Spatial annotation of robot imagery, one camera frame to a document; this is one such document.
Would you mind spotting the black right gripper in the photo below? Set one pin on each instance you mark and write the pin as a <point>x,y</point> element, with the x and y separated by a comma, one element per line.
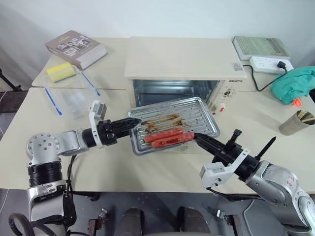
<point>227,153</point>

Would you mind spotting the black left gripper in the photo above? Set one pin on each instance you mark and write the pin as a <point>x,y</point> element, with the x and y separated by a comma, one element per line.
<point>107,132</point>

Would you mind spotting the silver metal baking tray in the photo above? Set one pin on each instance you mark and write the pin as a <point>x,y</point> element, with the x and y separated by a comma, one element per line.
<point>172,110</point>

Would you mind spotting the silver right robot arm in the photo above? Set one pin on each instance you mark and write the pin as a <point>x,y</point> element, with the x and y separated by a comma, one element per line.
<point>275,182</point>

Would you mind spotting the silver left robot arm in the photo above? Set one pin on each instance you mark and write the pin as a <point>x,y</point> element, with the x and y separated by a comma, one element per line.
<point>46,147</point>

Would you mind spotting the red sausage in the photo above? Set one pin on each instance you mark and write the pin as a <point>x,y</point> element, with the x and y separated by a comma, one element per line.
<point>172,141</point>
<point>162,135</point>

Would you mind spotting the white red oven knob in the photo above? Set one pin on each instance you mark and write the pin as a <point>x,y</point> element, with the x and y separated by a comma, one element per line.
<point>219,108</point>

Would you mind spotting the cream toaster oven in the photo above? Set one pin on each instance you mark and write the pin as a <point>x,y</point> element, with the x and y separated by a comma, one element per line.
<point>177,56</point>

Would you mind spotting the black pointed ribbed bar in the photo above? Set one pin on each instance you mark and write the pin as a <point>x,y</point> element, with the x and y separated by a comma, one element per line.
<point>267,147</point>

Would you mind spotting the clear plastic box blue latches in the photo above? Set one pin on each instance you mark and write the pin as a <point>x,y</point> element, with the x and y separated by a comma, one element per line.
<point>71,98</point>

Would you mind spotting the table caster wheel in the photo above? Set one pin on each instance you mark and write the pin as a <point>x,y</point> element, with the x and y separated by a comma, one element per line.
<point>221,214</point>
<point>103,215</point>

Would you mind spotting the yellow and white sponge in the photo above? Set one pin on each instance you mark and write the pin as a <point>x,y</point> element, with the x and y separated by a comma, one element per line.
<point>60,72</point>

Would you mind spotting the metal cup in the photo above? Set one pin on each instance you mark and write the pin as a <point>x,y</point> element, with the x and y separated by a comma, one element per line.
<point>292,126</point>

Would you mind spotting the brown hardcover book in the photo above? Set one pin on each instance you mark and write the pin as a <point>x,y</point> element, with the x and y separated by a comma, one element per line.
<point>78,49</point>

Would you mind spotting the dark rounded shape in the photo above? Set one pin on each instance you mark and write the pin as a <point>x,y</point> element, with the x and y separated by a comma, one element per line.
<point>131,221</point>

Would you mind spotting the small orange object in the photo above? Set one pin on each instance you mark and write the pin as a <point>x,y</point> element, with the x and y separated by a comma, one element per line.
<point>297,102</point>

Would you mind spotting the white power strip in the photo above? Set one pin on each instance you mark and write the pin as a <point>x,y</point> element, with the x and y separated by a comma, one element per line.
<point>265,65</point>

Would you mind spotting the wooden sticks bundle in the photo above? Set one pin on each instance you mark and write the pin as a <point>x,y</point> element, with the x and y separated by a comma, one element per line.
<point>306,116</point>

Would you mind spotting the green cloth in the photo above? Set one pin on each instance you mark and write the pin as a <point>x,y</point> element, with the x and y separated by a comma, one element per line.
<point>292,83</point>

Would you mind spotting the grey-green thick book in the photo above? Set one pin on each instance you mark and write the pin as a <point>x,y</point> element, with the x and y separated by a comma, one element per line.
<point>261,46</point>

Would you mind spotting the black tripod stand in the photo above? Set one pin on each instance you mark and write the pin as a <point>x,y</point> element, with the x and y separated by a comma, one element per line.
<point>6,79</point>

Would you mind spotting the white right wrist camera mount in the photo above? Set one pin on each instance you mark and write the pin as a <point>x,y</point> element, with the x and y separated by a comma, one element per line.
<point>211,175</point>

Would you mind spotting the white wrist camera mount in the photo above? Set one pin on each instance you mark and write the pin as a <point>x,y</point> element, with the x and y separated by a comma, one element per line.
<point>211,175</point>
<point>99,108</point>

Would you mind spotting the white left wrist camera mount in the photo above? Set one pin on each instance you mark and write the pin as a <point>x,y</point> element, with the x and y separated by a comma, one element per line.
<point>99,108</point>

